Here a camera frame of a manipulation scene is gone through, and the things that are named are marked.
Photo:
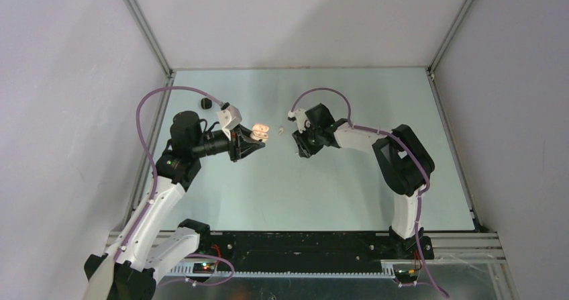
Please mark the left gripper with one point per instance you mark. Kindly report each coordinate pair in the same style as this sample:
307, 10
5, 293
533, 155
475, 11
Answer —
241, 144

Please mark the left aluminium frame post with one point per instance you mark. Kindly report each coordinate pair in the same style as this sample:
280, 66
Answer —
142, 23

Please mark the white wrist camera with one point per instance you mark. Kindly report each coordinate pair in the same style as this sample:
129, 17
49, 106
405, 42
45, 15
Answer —
229, 117
299, 116

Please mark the right aluminium frame post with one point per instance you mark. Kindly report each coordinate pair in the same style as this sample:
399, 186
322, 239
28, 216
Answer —
451, 33

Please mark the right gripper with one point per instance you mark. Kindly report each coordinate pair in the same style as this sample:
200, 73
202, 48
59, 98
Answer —
305, 150

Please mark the black earbud charging case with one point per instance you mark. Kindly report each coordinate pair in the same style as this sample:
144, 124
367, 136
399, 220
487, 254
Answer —
206, 103

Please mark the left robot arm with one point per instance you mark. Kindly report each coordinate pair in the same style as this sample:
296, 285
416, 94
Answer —
131, 268

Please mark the white earbud charging case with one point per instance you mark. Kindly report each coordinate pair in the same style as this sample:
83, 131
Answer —
259, 132

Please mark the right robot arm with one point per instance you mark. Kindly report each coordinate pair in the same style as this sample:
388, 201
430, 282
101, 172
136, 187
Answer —
404, 163

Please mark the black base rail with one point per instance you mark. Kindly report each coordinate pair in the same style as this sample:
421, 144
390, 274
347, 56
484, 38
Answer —
312, 252

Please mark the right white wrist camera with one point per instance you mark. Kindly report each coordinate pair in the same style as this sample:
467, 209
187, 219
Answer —
299, 116

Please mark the aluminium frame post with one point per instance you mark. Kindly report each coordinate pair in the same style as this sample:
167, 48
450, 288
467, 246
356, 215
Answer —
451, 33
142, 23

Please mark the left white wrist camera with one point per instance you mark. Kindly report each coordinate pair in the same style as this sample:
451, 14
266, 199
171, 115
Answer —
229, 117

